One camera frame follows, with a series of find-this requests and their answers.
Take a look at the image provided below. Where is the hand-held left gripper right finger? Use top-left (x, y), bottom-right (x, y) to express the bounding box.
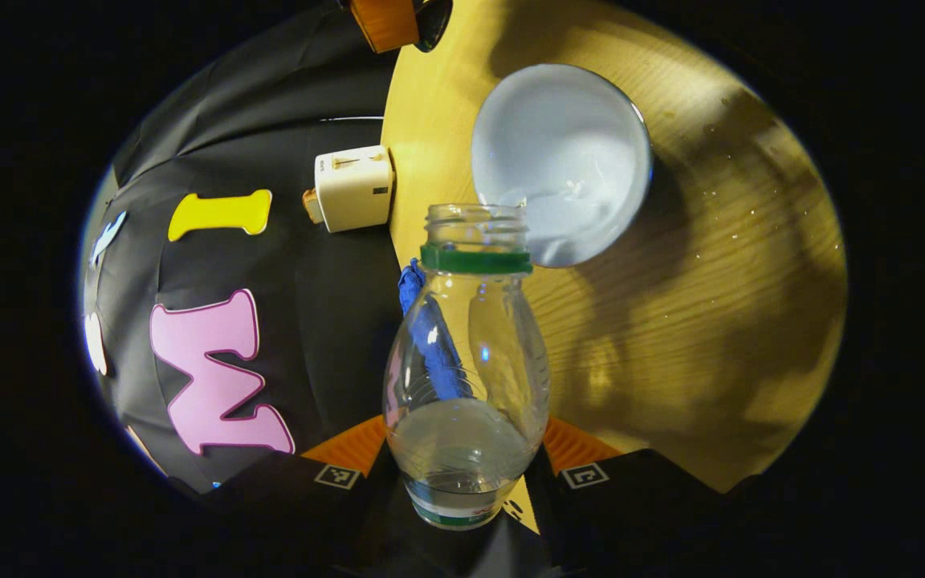
top-left (523, 415), bottom-right (752, 578)

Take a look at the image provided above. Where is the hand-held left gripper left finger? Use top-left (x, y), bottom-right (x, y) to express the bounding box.
top-left (165, 415), bottom-right (401, 578)

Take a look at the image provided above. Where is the dark teal teacup lid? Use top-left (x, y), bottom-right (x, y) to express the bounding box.
top-left (414, 0), bottom-right (454, 53)

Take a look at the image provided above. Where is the clear plastic water bottle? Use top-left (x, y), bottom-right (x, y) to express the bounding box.
top-left (382, 203), bottom-right (552, 531)

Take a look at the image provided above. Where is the dark teal teacup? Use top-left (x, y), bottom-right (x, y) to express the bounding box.
top-left (471, 63), bottom-right (654, 268)

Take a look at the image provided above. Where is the white toaster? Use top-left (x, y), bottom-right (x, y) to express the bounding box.
top-left (314, 144), bottom-right (395, 234)

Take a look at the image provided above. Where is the black backdrop cloth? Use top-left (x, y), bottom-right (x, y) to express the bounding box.
top-left (81, 0), bottom-right (411, 492)

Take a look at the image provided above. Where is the folded blue towel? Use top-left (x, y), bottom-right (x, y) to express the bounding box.
top-left (397, 257), bottom-right (471, 402)

